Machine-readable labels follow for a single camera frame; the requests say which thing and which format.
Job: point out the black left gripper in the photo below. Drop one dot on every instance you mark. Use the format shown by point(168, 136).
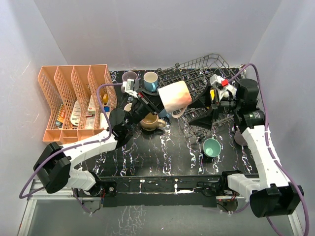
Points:
point(152, 103)

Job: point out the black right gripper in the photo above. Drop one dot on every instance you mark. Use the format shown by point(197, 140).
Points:
point(206, 119)

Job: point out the peach pink mug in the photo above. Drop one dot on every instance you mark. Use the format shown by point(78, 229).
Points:
point(175, 98)

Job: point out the yellow mug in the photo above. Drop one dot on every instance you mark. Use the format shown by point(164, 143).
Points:
point(212, 96)

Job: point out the green teal mug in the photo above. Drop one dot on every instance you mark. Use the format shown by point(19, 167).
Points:
point(211, 147)

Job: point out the lavender textured mug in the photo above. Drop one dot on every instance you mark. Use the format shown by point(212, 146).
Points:
point(239, 139)

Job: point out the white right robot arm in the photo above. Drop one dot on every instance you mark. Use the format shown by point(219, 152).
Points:
point(275, 194)

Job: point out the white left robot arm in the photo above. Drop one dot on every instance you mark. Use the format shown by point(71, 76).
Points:
point(55, 167)

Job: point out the blue mug white interior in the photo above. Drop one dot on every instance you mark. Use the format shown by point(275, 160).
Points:
point(151, 81)

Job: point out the light blue ribbed mug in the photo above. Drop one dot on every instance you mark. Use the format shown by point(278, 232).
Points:
point(164, 114)

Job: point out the tan glazed round mug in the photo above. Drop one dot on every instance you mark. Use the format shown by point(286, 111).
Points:
point(152, 122)

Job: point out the pink mug white interior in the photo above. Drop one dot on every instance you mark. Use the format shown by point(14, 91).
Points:
point(128, 107)

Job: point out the lilac mug at back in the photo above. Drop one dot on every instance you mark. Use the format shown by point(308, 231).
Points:
point(130, 75)

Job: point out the orange plastic file organizer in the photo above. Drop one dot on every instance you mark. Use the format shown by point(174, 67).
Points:
point(76, 94)

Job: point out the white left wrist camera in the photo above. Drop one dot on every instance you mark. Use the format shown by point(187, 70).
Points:
point(128, 87)

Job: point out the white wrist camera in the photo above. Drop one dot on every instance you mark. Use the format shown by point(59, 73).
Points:
point(128, 87)
point(223, 87)

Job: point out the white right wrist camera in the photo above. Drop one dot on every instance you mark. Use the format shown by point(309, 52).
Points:
point(223, 87)

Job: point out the grey wire dish rack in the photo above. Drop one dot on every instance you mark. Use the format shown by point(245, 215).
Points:
point(196, 73)

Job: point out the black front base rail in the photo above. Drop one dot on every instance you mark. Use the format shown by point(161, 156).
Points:
point(192, 190)

